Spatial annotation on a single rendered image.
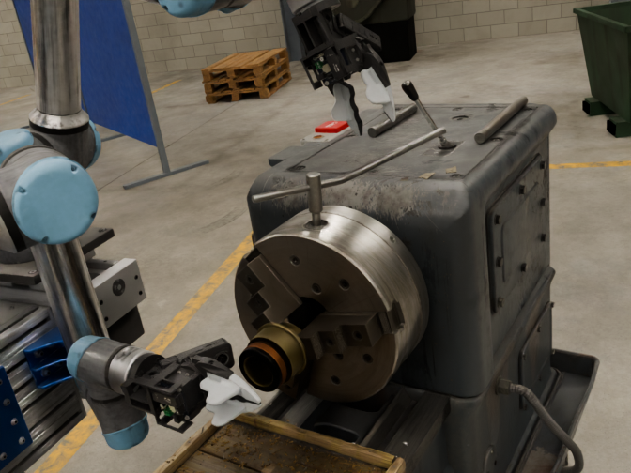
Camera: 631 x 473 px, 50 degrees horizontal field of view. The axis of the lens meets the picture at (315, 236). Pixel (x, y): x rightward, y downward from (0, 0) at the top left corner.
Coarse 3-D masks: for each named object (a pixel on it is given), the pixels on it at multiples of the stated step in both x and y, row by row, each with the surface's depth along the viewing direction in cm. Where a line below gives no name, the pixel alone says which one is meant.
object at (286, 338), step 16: (256, 336) 101; (272, 336) 100; (288, 336) 100; (256, 352) 97; (272, 352) 98; (288, 352) 99; (304, 352) 101; (240, 368) 101; (256, 368) 103; (272, 368) 97; (288, 368) 99; (304, 368) 103; (256, 384) 100; (272, 384) 98
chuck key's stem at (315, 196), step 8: (312, 176) 102; (312, 184) 102; (320, 184) 103; (312, 192) 103; (320, 192) 104; (312, 200) 104; (320, 200) 104; (312, 208) 104; (320, 208) 104; (312, 216) 106; (320, 216) 106; (312, 224) 107; (320, 224) 106
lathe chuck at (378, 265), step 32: (288, 224) 109; (352, 224) 107; (288, 256) 106; (320, 256) 103; (352, 256) 101; (384, 256) 104; (320, 288) 106; (352, 288) 102; (384, 288) 101; (288, 320) 113; (416, 320) 107; (352, 352) 107; (384, 352) 104; (320, 384) 115; (352, 384) 110; (384, 384) 107
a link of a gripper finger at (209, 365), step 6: (192, 360) 98; (198, 360) 97; (204, 360) 96; (210, 360) 96; (216, 360) 96; (198, 366) 96; (204, 366) 96; (210, 366) 95; (216, 366) 95; (222, 366) 95; (204, 372) 96; (210, 372) 95; (216, 372) 95; (222, 372) 95; (228, 372) 95; (228, 378) 94
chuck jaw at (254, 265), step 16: (256, 256) 110; (240, 272) 108; (256, 272) 107; (272, 272) 108; (256, 288) 107; (272, 288) 107; (288, 288) 109; (256, 304) 106; (272, 304) 105; (288, 304) 107; (256, 320) 104; (272, 320) 103
